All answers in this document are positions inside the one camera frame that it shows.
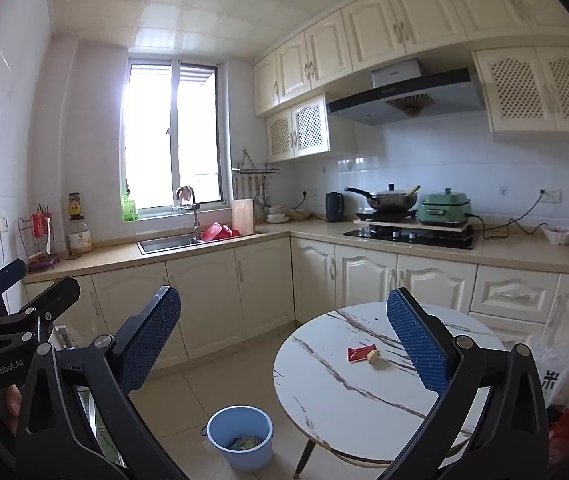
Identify green gold snack wrapper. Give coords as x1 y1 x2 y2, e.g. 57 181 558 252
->
229 436 262 452

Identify steel kitchen sink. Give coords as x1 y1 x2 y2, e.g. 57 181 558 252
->
137 234 203 255

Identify kitchen window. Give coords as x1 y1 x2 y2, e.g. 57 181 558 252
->
120 58 228 219

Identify person left hand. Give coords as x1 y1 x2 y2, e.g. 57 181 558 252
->
0 385 22 434

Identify large clear jar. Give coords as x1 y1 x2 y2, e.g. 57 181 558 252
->
68 216 92 256

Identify light blue plastic bucket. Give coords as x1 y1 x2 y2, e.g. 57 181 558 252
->
204 405 274 472

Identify yellow label sauce bottle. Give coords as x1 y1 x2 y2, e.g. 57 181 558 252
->
68 192 83 219

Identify green dish soap bottle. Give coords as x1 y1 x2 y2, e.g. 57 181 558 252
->
121 188 138 222

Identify small bread piece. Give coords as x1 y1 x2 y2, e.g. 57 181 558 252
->
366 349 380 365

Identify lower cream cabinets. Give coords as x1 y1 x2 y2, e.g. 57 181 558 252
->
25 233 569 399

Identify cream cabinets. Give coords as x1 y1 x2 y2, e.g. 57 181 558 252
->
253 0 569 115
25 233 569 399

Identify chrome faucet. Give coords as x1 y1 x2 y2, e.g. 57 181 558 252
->
175 185 201 240

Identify round white marble table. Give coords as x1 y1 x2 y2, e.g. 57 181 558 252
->
271 301 506 479

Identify black gas stove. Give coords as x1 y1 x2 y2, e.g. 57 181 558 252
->
343 210 479 250

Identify wooden cutting board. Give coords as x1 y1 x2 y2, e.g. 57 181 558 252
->
231 198 255 235

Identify white bowl on counter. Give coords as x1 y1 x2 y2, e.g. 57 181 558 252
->
542 226 569 246

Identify stacked white bowls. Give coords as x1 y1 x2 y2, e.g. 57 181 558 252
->
266 205 289 223

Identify green electric cooker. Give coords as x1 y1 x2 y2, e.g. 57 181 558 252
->
416 188 471 226

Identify black wok with lid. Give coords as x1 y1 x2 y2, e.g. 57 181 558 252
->
344 184 420 211

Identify black electric kettle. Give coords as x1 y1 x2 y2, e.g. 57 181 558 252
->
325 192 344 223

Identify left lattice cabinet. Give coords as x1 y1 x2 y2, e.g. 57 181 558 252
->
266 94 356 164

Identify lattice cabinet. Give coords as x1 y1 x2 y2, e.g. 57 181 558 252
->
473 47 569 142
266 94 356 164

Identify right lattice cabinet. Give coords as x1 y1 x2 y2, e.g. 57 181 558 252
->
473 47 569 142

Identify black range hood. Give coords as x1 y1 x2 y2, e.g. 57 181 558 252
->
327 68 483 126

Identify upper cream cabinets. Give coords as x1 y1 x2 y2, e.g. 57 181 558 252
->
253 0 569 115

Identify wire utensil rack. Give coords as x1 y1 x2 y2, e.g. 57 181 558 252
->
18 204 60 273

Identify black power cable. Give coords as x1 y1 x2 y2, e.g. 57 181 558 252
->
465 190 549 241

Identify hanging utensil rail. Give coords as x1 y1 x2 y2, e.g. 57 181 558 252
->
231 148 280 209

